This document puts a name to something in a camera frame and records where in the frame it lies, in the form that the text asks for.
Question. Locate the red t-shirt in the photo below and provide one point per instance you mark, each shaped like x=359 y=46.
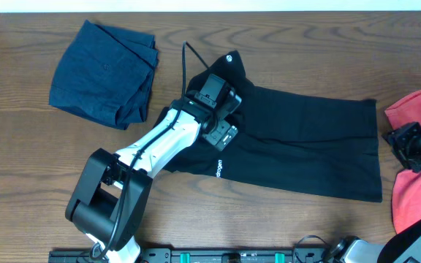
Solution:
x=406 y=193

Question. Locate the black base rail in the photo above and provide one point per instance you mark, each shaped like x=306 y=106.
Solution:
x=214 y=255

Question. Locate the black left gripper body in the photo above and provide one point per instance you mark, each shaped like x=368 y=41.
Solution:
x=224 y=133

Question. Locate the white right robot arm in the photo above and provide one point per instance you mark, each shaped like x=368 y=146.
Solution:
x=406 y=246

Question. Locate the folded navy blue garment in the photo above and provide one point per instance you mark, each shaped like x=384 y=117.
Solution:
x=105 y=75

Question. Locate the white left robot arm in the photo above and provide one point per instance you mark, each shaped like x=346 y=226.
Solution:
x=110 y=197

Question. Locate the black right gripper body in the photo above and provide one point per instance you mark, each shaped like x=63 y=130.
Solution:
x=414 y=147

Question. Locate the black polo shirt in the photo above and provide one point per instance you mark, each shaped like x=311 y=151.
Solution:
x=312 y=145

